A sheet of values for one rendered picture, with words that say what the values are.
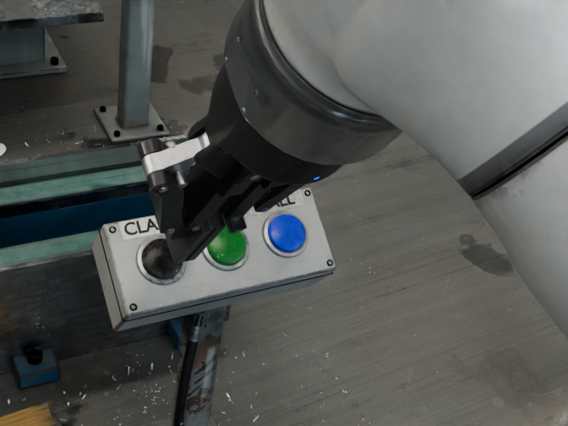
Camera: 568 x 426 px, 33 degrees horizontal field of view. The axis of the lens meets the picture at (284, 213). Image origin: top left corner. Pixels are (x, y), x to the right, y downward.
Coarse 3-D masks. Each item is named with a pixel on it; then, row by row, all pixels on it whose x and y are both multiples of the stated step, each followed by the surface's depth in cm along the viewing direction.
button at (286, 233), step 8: (280, 216) 72; (288, 216) 72; (272, 224) 71; (280, 224) 71; (288, 224) 72; (296, 224) 72; (272, 232) 71; (280, 232) 71; (288, 232) 71; (296, 232) 72; (304, 232) 72; (272, 240) 71; (280, 240) 71; (288, 240) 71; (296, 240) 71; (304, 240) 72; (280, 248) 71; (288, 248) 71; (296, 248) 71
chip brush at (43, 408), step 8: (32, 408) 88; (40, 408) 88; (48, 408) 88; (8, 416) 87; (16, 416) 87; (24, 416) 87; (32, 416) 87; (40, 416) 87; (48, 416) 88; (0, 424) 86; (8, 424) 86; (16, 424) 86; (24, 424) 86; (32, 424) 86; (40, 424) 87; (48, 424) 87; (56, 424) 87
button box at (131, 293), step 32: (128, 224) 68; (256, 224) 72; (320, 224) 74; (96, 256) 70; (128, 256) 67; (256, 256) 71; (288, 256) 71; (320, 256) 73; (128, 288) 66; (160, 288) 67; (192, 288) 68; (224, 288) 69; (256, 288) 70; (288, 288) 75; (128, 320) 67; (160, 320) 71
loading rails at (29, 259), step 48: (0, 192) 94; (48, 192) 95; (96, 192) 97; (144, 192) 100; (0, 240) 95; (48, 240) 90; (0, 288) 84; (48, 288) 87; (96, 288) 90; (0, 336) 88; (48, 336) 91; (96, 336) 94; (144, 336) 97
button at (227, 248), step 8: (224, 232) 70; (240, 232) 70; (216, 240) 69; (224, 240) 69; (232, 240) 70; (240, 240) 70; (208, 248) 69; (216, 248) 69; (224, 248) 69; (232, 248) 69; (240, 248) 70; (216, 256) 69; (224, 256) 69; (232, 256) 69; (240, 256) 69; (224, 264) 69; (232, 264) 69
